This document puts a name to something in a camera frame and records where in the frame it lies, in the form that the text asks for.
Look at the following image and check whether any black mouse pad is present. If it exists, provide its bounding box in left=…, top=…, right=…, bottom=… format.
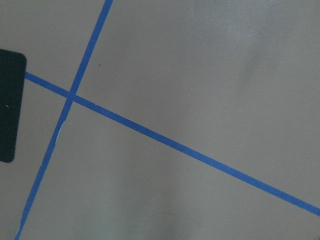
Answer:
left=0, top=49, right=27, bottom=163

